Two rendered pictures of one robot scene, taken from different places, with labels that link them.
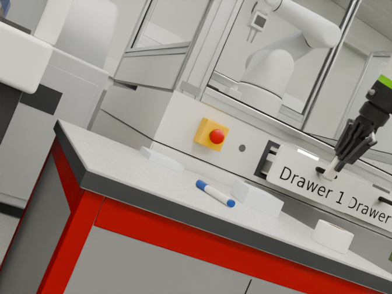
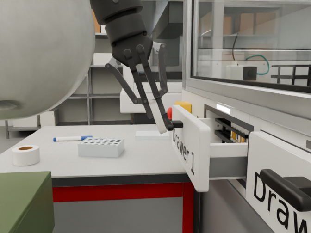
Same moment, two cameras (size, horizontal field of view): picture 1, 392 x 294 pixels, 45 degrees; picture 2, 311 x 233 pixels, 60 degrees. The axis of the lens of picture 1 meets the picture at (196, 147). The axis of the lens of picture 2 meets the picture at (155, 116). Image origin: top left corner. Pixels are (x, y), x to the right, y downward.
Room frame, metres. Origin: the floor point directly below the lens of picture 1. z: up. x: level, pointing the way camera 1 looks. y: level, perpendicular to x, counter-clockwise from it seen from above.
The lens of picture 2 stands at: (1.48, -0.90, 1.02)
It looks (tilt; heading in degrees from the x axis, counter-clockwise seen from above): 10 degrees down; 107
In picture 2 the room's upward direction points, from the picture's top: straight up
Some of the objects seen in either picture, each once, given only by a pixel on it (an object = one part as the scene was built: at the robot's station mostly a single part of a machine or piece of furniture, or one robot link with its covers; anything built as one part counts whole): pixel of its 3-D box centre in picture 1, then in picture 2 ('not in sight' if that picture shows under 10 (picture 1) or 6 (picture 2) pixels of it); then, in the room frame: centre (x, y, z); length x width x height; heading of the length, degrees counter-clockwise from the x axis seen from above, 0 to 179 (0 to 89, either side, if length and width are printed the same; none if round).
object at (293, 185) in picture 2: (385, 200); (294, 187); (1.53, -0.63, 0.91); 0.07 x 0.04 x 0.01; 112
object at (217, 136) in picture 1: (216, 136); (171, 113); (1.27, -0.04, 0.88); 0.04 x 0.03 x 0.04; 112
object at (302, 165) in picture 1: (314, 179); (186, 138); (1.38, -0.35, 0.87); 0.29 x 0.02 x 0.11; 112
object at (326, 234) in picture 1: (332, 236); (26, 155); (0.91, -0.31, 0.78); 0.07 x 0.07 x 0.04
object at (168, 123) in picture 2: (324, 171); (173, 124); (1.35, -0.36, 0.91); 0.07 x 0.04 x 0.01; 112
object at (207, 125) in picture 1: (212, 134); (181, 113); (1.30, -0.03, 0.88); 0.07 x 0.05 x 0.07; 112
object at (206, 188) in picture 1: (214, 192); (73, 138); (0.90, -0.07, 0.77); 0.14 x 0.02 x 0.02; 28
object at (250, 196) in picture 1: (255, 197); (102, 146); (1.08, -0.17, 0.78); 0.12 x 0.08 x 0.04; 10
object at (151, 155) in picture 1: (161, 158); (152, 135); (1.17, 0.07, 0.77); 0.13 x 0.09 x 0.02; 18
